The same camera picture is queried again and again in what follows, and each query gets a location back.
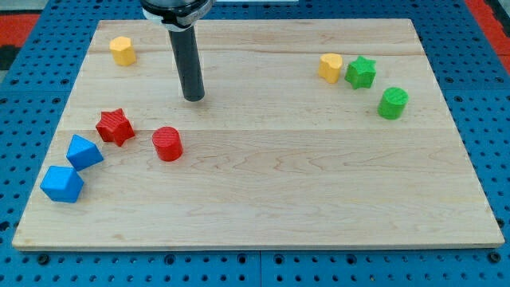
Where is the black robot wrist mount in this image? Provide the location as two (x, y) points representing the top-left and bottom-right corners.
(139, 0), (215, 32)

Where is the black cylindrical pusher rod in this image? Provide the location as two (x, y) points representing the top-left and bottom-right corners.
(169, 26), (205, 101)

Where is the red star block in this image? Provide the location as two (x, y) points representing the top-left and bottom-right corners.
(96, 108), (135, 147)

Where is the green star block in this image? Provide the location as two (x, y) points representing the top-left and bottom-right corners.
(344, 56), (376, 89)

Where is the yellow hexagon block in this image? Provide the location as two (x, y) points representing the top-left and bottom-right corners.
(109, 36), (136, 66)

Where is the red cylinder block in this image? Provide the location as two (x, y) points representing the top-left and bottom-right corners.
(151, 126), (183, 162)

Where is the yellow heart block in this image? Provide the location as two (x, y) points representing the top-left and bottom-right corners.
(317, 53), (343, 84)

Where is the blue triangular block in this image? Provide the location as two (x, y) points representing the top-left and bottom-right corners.
(66, 135), (104, 171)

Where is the light wooden board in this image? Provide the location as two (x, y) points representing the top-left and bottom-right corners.
(12, 18), (504, 251)

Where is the blue cube block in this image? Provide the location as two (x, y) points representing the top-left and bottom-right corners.
(40, 166), (84, 203)

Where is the green cylinder block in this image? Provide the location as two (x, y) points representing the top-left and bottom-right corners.
(377, 87), (409, 120)

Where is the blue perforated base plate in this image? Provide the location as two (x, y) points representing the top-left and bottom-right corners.
(1, 0), (509, 286)

